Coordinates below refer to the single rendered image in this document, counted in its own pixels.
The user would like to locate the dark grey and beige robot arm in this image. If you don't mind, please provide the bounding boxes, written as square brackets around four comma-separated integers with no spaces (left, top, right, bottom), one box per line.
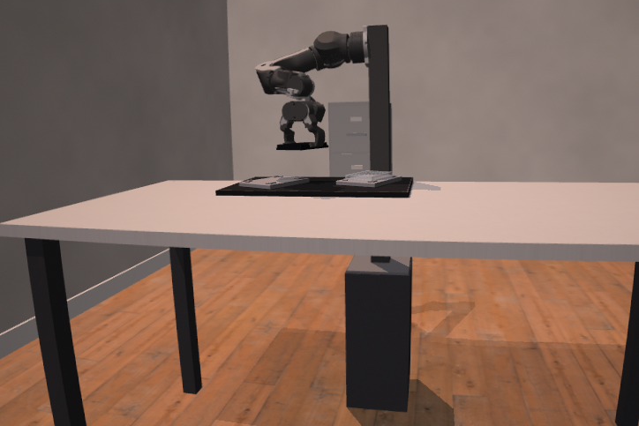
[255,26,369,101]

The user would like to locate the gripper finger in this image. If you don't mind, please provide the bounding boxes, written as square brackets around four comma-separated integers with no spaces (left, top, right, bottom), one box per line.
[303,113,325,148]
[280,116,296,144]

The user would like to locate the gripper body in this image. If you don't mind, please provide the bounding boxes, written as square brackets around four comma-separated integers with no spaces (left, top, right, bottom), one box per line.
[282,95,326,123]

